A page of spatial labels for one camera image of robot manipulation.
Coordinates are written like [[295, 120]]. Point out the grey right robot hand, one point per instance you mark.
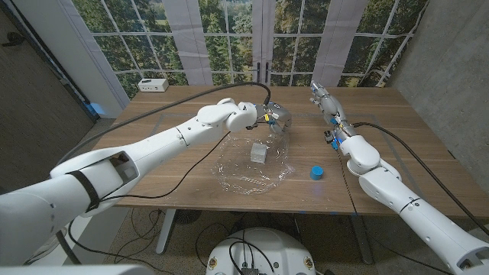
[[330, 105]]

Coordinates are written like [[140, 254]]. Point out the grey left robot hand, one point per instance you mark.
[[280, 114]]

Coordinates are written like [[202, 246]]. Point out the small white box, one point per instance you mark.
[[258, 153]]

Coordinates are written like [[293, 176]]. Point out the clear plastic wrap sheet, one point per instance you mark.
[[244, 175]]

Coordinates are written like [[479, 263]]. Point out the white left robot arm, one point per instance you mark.
[[153, 147]]

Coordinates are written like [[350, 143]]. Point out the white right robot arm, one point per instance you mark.
[[420, 221]]

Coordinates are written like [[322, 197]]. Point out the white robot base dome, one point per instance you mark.
[[263, 248]]

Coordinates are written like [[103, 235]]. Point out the blue bottle cap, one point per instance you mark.
[[316, 173]]

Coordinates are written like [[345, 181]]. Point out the printed window backdrop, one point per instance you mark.
[[229, 38]]

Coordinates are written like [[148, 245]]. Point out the white power strip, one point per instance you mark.
[[153, 85]]

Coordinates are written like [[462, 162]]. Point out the grey table leg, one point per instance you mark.
[[361, 240]]

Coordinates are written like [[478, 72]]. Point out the white table leg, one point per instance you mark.
[[165, 233]]

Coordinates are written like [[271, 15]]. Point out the dark wooden door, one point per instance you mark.
[[38, 114]]

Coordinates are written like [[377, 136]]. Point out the white robot chest edge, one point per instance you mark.
[[76, 270]]

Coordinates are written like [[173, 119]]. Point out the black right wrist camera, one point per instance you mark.
[[328, 136]]

